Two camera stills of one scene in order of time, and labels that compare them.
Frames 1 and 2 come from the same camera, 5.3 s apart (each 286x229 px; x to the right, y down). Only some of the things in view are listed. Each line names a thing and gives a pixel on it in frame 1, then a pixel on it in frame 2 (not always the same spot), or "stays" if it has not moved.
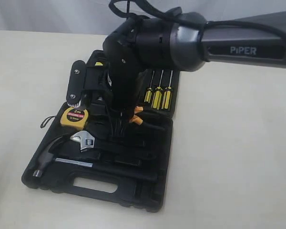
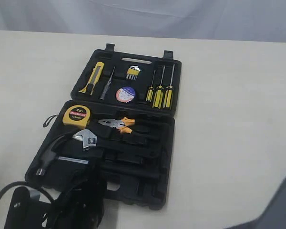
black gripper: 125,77 -> 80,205
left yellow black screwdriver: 149,92 stays
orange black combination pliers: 136,119 -> 123,125
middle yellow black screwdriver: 157,98 stays
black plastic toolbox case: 94,152 stays
